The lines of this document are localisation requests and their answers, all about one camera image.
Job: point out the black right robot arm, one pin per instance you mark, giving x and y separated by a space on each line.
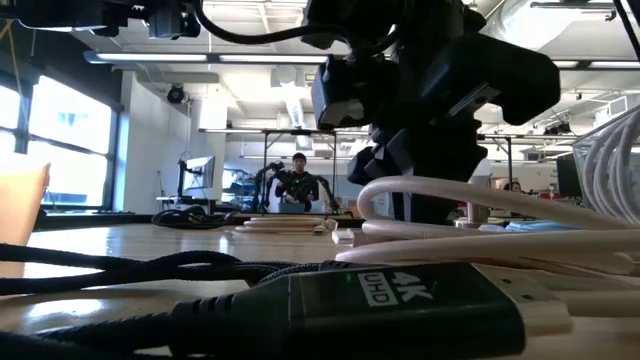
400 25

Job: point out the large window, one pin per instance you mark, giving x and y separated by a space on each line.
70 125

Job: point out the silver ventilation duct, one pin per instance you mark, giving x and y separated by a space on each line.
520 20

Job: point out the black overhead camera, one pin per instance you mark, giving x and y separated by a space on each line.
557 129
176 94

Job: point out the computer monitor on arm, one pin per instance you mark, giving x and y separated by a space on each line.
200 172

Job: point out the black background robot arm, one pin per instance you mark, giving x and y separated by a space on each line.
330 192

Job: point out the beige object at left edge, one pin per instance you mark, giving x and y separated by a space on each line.
20 205

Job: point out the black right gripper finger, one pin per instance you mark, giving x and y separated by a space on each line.
435 150
375 155

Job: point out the person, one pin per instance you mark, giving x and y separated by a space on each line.
299 185
514 187

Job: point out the clear plastic bin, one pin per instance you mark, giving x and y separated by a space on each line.
579 170

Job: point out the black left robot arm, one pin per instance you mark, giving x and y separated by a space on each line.
60 12

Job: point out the black computer monitor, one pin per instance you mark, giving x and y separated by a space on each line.
567 177

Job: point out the overhead light bar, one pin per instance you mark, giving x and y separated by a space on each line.
150 57

